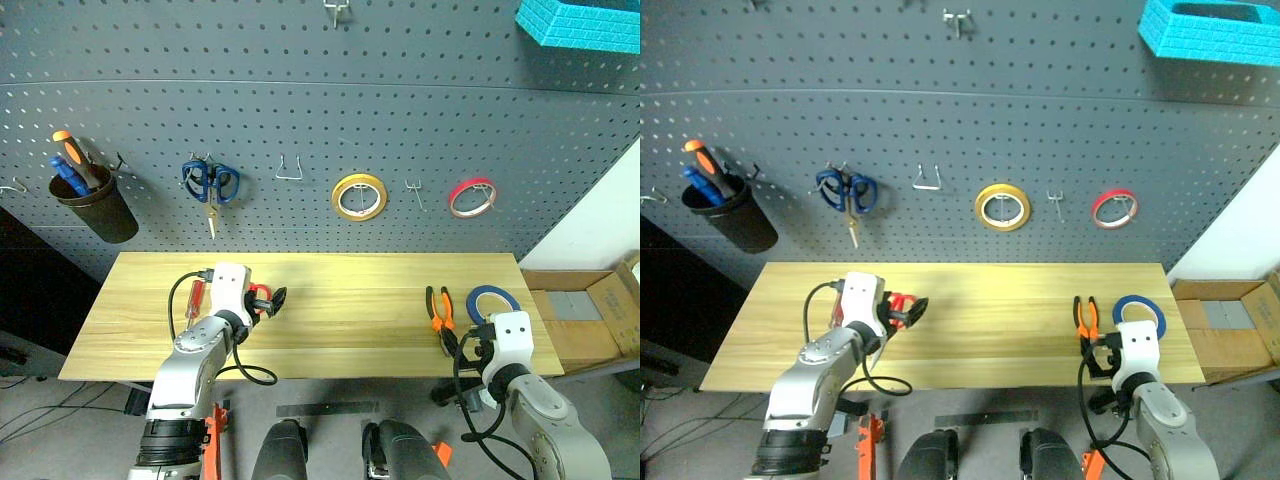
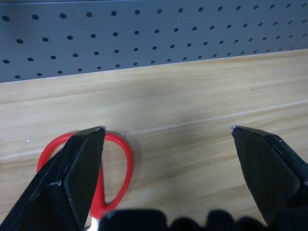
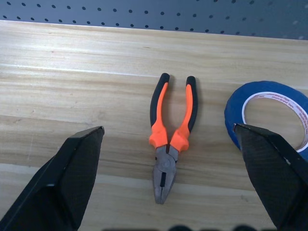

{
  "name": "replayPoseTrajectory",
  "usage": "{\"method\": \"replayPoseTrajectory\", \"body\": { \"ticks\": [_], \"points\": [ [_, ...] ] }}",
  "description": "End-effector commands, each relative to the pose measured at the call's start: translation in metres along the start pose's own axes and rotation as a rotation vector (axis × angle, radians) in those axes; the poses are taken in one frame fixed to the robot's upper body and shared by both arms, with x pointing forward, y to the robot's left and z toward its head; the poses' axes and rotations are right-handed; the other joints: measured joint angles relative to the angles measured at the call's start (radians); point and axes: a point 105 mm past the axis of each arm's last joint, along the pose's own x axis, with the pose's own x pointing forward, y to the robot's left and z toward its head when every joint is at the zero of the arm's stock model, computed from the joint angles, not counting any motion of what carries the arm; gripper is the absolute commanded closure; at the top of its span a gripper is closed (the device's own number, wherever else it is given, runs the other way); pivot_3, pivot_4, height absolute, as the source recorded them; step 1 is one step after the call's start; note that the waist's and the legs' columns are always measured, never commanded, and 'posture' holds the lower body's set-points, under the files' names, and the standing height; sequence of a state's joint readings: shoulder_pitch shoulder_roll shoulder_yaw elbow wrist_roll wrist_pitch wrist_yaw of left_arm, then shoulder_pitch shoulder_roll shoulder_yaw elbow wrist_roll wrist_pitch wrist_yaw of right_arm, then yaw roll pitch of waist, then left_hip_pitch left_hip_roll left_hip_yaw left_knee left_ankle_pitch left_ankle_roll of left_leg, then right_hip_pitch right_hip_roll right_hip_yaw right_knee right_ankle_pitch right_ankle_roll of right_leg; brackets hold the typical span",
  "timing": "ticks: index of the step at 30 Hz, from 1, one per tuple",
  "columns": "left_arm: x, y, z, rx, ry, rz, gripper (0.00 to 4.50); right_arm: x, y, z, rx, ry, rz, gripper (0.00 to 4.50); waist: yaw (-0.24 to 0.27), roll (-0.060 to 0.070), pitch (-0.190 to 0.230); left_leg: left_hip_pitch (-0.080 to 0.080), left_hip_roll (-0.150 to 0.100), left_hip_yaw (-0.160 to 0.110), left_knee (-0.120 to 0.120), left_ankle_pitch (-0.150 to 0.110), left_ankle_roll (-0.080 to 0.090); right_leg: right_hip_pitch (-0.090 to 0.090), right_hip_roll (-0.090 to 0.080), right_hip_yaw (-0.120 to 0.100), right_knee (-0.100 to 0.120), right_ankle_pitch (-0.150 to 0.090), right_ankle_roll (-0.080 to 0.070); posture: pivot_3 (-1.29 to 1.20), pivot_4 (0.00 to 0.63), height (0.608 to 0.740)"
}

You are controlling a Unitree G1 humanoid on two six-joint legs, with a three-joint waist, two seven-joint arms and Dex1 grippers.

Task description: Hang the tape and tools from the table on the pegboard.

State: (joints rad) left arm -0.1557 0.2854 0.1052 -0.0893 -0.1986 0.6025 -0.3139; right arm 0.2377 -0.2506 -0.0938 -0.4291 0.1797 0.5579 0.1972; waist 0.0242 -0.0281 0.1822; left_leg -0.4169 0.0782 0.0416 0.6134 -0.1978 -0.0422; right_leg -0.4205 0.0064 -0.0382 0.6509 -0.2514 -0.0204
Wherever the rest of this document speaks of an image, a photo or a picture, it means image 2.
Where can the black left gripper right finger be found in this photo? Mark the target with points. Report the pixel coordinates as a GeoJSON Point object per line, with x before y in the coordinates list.
{"type": "Point", "coordinates": [267, 173]}

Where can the grey perforated back panel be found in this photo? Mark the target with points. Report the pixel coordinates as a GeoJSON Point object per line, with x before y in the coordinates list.
{"type": "Point", "coordinates": [120, 36]}

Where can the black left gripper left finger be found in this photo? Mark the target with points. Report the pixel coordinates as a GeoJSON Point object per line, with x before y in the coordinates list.
{"type": "Point", "coordinates": [72, 173]}

